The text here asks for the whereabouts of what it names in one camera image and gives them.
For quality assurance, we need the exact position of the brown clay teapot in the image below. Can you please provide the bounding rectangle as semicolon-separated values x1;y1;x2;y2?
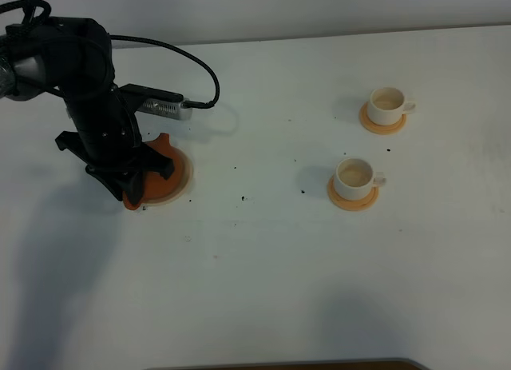
122;133;184;210

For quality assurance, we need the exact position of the left braided black cable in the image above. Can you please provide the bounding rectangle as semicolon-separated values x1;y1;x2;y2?
0;0;220;109

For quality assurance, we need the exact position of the far orange round coaster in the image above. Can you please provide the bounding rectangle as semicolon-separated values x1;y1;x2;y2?
358;102;407;135

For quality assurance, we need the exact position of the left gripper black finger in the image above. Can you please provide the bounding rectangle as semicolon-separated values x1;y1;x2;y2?
141;141;175;180

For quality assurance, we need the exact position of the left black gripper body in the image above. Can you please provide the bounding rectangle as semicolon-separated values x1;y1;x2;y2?
56;84;160;173

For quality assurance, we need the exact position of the near white teacup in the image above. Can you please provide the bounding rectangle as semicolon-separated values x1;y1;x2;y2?
333;157;386;201

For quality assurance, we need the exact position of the orange round coaster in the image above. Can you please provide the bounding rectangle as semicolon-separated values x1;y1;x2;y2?
358;102;407;135
327;177;379;212

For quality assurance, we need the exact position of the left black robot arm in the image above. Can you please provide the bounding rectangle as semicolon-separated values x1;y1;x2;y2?
1;18;186;209

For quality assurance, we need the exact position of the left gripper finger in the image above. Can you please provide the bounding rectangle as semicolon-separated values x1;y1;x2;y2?
93;170;144;206

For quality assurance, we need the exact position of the beige round teapot coaster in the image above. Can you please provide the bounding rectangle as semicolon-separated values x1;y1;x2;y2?
141;149;193;205

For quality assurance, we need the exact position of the white teacup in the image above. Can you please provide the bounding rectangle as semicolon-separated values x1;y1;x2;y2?
367;87;417;126
333;157;386;201

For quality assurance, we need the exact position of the near orange round coaster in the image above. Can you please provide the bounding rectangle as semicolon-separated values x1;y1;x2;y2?
327;177;379;212

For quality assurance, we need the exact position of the far white teacup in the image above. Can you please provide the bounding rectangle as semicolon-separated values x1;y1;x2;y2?
367;87;417;126

